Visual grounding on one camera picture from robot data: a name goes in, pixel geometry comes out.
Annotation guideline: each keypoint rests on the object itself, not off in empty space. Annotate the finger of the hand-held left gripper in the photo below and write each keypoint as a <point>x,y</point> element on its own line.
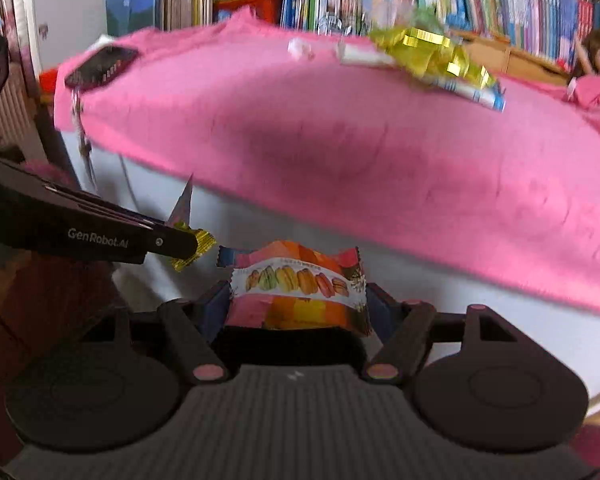
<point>172,244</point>

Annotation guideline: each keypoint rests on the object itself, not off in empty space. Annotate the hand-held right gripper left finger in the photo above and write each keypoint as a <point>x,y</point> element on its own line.
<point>212,312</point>

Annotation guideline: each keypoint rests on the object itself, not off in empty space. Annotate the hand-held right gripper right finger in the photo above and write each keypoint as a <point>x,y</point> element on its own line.
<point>380,312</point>

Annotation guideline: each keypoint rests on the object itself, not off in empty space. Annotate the crinkled gold foil wrapper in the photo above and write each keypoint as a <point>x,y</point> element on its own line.
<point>200,247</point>

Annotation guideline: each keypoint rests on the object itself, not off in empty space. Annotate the macaron print snack packet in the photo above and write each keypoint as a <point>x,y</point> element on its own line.
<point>295,285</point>

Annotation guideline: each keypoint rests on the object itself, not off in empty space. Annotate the white cardboard carton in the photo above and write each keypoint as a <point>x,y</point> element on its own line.
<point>365,55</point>

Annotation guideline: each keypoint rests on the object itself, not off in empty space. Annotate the pink rabbit print blanket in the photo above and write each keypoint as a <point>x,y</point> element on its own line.
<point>330,160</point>

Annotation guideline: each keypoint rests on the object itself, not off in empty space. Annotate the dark red phone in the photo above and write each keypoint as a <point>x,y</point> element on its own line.
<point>102,66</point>

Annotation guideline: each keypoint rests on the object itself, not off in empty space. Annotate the crumpled white tissue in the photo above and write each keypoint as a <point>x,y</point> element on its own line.
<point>300,49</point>

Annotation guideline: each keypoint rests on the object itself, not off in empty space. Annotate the blue and white packet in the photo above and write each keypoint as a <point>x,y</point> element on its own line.
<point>472,92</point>

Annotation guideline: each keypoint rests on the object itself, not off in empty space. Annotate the red plastic crate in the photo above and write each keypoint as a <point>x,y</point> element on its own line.
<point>247,10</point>

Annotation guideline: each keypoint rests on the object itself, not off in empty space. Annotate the large gold foil wrapper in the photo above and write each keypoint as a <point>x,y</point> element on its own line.
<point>430,52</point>

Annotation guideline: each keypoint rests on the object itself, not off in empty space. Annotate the wooden desk organiser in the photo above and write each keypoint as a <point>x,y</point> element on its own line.
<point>510,57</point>

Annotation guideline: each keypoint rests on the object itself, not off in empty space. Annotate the clear plastic bag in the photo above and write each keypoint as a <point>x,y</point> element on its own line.
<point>360,22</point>

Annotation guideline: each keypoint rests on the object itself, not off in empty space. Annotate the green wrapper in bag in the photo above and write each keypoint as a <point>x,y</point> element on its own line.
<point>427,19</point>

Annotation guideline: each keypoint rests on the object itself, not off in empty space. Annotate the pink doll cloth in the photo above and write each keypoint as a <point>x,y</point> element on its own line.
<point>595,92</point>

